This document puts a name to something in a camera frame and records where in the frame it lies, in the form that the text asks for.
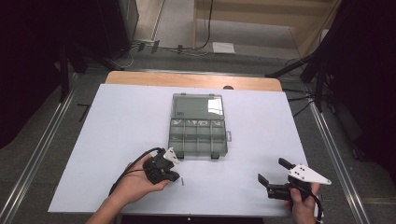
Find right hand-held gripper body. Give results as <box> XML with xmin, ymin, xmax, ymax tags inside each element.
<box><xmin>266</xmin><ymin>163</ymin><xmax>332</xmax><ymax>200</ymax></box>

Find person's right hand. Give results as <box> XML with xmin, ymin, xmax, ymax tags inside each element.
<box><xmin>284</xmin><ymin>182</ymin><xmax>321</xmax><ymax>218</ymax></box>

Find white table sheet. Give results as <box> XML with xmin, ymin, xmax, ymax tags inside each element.
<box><xmin>48</xmin><ymin>83</ymin><xmax>325</xmax><ymax>217</ymax></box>

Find black metal stand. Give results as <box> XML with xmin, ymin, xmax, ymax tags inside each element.
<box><xmin>58</xmin><ymin>41</ymin><xmax>125</xmax><ymax>103</ymax></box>
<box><xmin>264</xmin><ymin>27</ymin><xmax>345</xmax><ymax>114</ymax></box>

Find black cabinet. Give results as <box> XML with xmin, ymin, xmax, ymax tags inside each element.
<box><xmin>95</xmin><ymin>0</ymin><xmax>140</xmax><ymax>61</ymax></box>

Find light wooden shelf frame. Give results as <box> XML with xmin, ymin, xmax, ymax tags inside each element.
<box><xmin>191</xmin><ymin>0</ymin><xmax>344</xmax><ymax>59</ymax></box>

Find grey translucent compartment box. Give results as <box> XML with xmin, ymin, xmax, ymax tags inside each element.
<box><xmin>167</xmin><ymin>92</ymin><xmax>233</xmax><ymax>161</ymax></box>

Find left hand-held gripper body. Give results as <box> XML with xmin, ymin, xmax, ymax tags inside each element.
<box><xmin>143</xmin><ymin>147</ymin><xmax>181</xmax><ymax>185</ymax></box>

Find black angled floor tool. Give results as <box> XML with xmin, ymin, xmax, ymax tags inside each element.
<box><xmin>77</xmin><ymin>103</ymin><xmax>92</xmax><ymax>123</ymax></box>

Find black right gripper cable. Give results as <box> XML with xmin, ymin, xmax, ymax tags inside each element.
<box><xmin>309</xmin><ymin>186</ymin><xmax>325</xmax><ymax>224</ymax></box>

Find white floor cable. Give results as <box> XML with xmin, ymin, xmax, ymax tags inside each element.
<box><xmin>109</xmin><ymin>46</ymin><xmax>135</xmax><ymax>70</ymax></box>

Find dark curtain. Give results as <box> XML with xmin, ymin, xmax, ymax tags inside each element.
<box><xmin>0</xmin><ymin>0</ymin><xmax>104</xmax><ymax>150</ymax></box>
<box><xmin>320</xmin><ymin>0</ymin><xmax>396</xmax><ymax>185</ymax></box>

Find white paper on floor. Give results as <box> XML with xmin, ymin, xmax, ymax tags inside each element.
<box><xmin>212</xmin><ymin>41</ymin><xmax>236</xmax><ymax>54</ymax></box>

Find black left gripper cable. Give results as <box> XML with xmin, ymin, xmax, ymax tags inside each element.
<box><xmin>108</xmin><ymin>147</ymin><xmax>165</xmax><ymax>197</ymax></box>

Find person's left hand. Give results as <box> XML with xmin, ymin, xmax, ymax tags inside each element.
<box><xmin>116</xmin><ymin>154</ymin><xmax>172</xmax><ymax>204</ymax></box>

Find black floor cables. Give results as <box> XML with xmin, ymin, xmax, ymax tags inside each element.
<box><xmin>281</xmin><ymin>88</ymin><xmax>316</xmax><ymax>119</ymax></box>

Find black hanging cable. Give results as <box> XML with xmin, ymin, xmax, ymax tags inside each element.
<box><xmin>198</xmin><ymin>0</ymin><xmax>216</xmax><ymax>50</ymax></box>

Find aluminium floor rail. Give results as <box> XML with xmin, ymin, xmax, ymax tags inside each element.
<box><xmin>308</xmin><ymin>101</ymin><xmax>372</xmax><ymax>224</ymax></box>
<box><xmin>0</xmin><ymin>89</ymin><xmax>78</xmax><ymax>224</ymax></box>

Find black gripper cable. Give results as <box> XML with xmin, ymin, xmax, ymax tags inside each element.
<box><xmin>108</xmin><ymin>147</ymin><xmax>165</xmax><ymax>197</ymax></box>
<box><xmin>309</xmin><ymin>186</ymin><xmax>325</xmax><ymax>224</ymax></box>

